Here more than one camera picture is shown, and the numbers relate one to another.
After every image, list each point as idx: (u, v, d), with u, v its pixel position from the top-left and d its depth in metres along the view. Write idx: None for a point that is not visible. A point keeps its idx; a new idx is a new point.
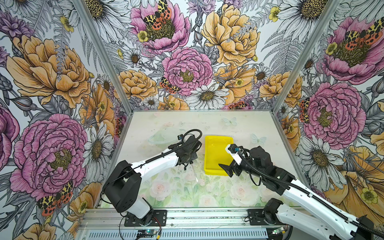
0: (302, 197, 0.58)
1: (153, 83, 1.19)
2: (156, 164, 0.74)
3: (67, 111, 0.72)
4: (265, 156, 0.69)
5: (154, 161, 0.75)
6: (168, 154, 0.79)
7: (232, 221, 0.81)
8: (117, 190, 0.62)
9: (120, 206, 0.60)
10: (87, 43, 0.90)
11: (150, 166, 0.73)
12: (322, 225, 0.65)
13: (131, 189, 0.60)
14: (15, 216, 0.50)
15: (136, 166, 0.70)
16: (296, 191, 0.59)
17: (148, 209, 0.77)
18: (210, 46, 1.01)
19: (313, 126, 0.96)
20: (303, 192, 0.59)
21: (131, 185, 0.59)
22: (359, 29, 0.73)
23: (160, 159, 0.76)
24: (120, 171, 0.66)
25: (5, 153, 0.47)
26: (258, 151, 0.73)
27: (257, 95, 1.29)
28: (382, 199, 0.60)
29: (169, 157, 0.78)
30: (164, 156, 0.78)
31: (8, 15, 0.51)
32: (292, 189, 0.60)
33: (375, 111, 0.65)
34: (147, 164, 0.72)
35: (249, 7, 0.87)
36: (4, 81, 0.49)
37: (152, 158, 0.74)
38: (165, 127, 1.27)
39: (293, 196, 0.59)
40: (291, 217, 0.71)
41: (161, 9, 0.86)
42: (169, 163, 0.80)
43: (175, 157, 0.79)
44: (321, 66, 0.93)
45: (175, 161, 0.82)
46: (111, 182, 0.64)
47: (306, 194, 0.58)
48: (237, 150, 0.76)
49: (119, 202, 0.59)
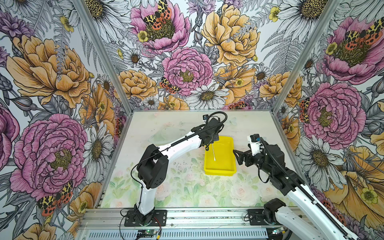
0: (305, 203, 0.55)
1: (153, 83, 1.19)
2: (181, 146, 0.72)
3: (67, 111, 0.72)
4: (279, 154, 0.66)
5: (178, 143, 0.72)
6: (192, 137, 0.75)
7: (232, 221, 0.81)
8: (149, 169, 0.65)
9: (152, 184, 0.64)
10: (87, 43, 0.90)
11: (175, 148, 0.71)
12: (319, 236, 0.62)
13: (161, 170, 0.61)
14: (15, 216, 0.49)
15: (162, 149, 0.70)
16: (300, 195, 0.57)
17: (151, 209, 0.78)
18: (210, 46, 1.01)
19: (313, 126, 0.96)
20: (308, 197, 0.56)
21: (159, 167, 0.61)
22: (359, 29, 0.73)
23: (184, 142, 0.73)
24: (149, 153, 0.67)
25: (5, 153, 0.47)
26: (273, 147, 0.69)
27: (257, 95, 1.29)
28: (382, 199, 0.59)
29: (193, 140, 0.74)
30: (188, 139, 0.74)
31: (8, 15, 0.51)
32: (297, 192, 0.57)
33: (375, 111, 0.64)
34: (172, 146, 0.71)
35: (249, 7, 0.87)
36: (4, 81, 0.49)
37: (177, 140, 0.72)
38: (165, 127, 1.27)
39: (296, 198, 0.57)
40: (289, 220, 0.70)
41: (161, 9, 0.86)
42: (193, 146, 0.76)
43: (198, 140, 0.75)
44: (321, 66, 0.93)
45: (199, 144, 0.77)
46: (143, 164, 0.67)
47: (310, 200, 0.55)
48: (259, 140, 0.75)
49: (151, 180, 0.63)
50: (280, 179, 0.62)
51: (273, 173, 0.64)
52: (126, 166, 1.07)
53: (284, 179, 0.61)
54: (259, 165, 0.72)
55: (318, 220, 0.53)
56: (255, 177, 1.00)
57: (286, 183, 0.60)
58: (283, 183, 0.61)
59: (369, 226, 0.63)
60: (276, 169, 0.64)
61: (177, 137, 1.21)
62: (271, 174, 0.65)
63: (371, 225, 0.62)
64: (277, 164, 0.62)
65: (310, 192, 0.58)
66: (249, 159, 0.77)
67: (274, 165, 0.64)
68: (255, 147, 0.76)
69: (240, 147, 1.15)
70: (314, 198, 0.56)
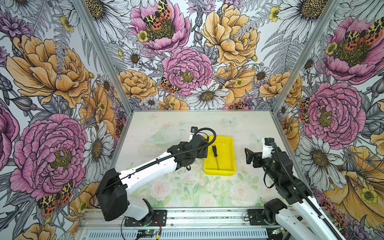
0: (312, 216, 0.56)
1: (153, 83, 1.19)
2: (148, 172, 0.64)
3: (67, 111, 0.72)
4: (288, 162, 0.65)
5: (146, 168, 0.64)
6: (164, 160, 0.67)
7: (232, 221, 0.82)
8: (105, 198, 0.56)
9: (108, 217, 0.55)
10: (87, 43, 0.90)
11: (140, 175, 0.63)
12: None
13: (117, 202, 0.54)
14: (15, 216, 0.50)
15: (124, 176, 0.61)
16: (307, 207, 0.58)
17: (146, 212, 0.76)
18: (210, 46, 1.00)
19: (313, 126, 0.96)
20: (315, 211, 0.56)
21: (113, 200, 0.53)
22: (359, 29, 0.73)
23: (152, 167, 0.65)
24: (108, 180, 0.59)
25: (5, 153, 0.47)
26: (282, 155, 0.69)
27: (257, 95, 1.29)
28: (382, 199, 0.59)
29: (165, 165, 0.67)
30: (159, 162, 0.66)
31: (8, 15, 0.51)
32: (304, 204, 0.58)
33: (375, 111, 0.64)
34: (137, 172, 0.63)
35: (249, 7, 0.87)
36: (4, 81, 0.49)
37: (145, 165, 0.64)
38: (165, 127, 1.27)
39: (303, 210, 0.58)
40: (290, 224, 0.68)
41: (161, 9, 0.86)
42: (165, 170, 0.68)
43: (172, 164, 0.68)
44: (321, 66, 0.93)
45: (174, 167, 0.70)
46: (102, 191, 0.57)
47: (316, 214, 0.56)
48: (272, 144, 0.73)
49: (106, 212, 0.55)
50: (287, 188, 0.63)
51: (280, 181, 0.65)
52: (126, 166, 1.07)
53: (291, 188, 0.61)
54: (266, 169, 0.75)
55: (320, 232, 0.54)
56: (255, 177, 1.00)
57: (293, 193, 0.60)
58: (290, 192, 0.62)
59: (368, 226, 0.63)
60: (283, 177, 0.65)
61: (177, 137, 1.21)
62: (278, 182, 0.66)
63: (371, 225, 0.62)
64: (285, 171, 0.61)
65: (318, 206, 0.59)
66: (257, 161, 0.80)
67: (281, 173, 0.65)
68: (267, 151, 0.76)
69: (240, 147, 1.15)
70: (321, 212, 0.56)
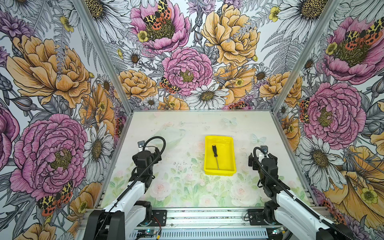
0: (288, 200, 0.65)
1: (153, 83, 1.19)
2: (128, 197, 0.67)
3: (67, 111, 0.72)
4: (273, 167, 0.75)
5: (126, 195, 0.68)
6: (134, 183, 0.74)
7: (232, 221, 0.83)
8: None
9: None
10: (87, 43, 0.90)
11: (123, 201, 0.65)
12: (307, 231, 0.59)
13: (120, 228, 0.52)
14: (15, 216, 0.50)
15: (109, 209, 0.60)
16: (284, 195, 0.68)
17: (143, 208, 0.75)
18: (210, 46, 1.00)
19: (313, 126, 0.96)
20: (289, 196, 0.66)
21: (117, 225, 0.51)
22: (359, 29, 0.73)
23: (129, 192, 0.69)
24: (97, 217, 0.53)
25: (5, 153, 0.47)
26: (268, 160, 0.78)
27: (257, 95, 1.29)
28: (382, 199, 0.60)
29: (136, 187, 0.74)
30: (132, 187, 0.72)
31: (8, 15, 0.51)
32: (282, 193, 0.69)
33: (375, 110, 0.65)
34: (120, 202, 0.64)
35: (249, 7, 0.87)
36: (4, 81, 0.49)
37: (123, 192, 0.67)
38: (165, 128, 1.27)
39: (282, 199, 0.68)
40: (287, 217, 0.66)
41: (161, 9, 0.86)
42: (139, 193, 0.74)
43: (141, 184, 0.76)
44: (321, 66, 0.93)
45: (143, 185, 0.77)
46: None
47: (291, 197, 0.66)
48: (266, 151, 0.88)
49: None
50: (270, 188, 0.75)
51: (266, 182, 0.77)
52: (126, 166, 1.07)
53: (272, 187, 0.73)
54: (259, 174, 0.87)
55: (298, 213, 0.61)
56: (255, 177, 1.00)
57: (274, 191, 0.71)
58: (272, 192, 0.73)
59: (368, 226, 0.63)
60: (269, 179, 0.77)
61: (177, 137, 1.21)
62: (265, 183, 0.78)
63: (371, 225, 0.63)
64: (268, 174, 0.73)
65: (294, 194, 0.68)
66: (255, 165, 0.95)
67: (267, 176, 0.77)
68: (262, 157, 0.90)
69: (240, 147, 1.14)
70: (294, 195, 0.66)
